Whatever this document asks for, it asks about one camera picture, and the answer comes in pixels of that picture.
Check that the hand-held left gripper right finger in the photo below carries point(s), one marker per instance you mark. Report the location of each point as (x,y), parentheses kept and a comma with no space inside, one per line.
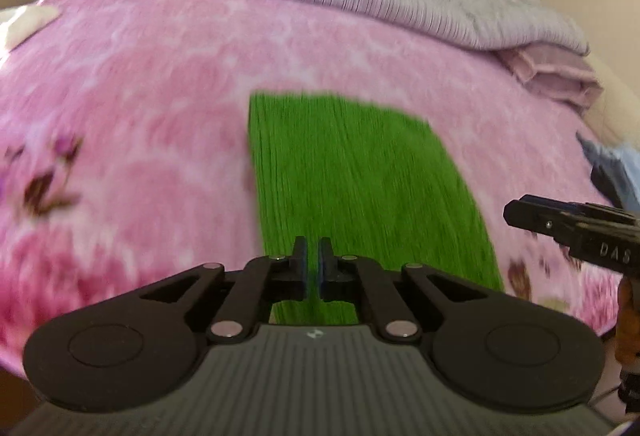
(324,268)

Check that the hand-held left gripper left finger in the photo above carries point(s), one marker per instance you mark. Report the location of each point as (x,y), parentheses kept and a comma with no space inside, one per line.
(302,266)

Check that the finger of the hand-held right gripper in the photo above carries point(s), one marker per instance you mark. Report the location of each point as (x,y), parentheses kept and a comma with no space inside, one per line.
(540,218)
(590,208)

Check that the green knitted sweater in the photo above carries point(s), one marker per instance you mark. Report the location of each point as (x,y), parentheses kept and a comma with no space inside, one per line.
(350,166)

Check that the person's right hand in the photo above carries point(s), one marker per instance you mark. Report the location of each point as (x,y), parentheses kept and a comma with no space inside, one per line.
(627,321)

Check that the blue grey garment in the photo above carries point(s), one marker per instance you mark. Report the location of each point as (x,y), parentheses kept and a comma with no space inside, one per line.
(615,166)

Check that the folded lavender cloth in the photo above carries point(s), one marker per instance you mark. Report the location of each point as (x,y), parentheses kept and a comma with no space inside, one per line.
(555,76)

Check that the pink floral blanket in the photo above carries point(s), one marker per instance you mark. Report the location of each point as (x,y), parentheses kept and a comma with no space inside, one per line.
(125,116)

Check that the cream cloth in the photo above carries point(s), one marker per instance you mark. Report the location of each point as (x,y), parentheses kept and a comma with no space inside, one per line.
(25,23)

